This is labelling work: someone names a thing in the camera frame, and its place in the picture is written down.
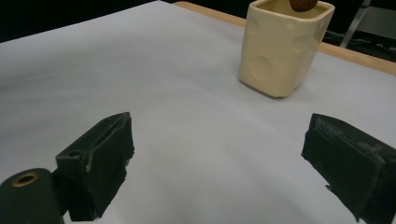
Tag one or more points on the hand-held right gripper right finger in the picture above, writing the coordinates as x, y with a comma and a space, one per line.
351, 161

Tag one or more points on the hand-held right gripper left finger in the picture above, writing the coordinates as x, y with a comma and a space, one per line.
98, 163

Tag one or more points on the cream ceramic holder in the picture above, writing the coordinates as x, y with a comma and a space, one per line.
277, 53

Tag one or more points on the wooden hairbrush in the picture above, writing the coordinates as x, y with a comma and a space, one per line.
303, 4

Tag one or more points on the metal stand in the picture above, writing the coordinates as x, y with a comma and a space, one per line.
364, 21

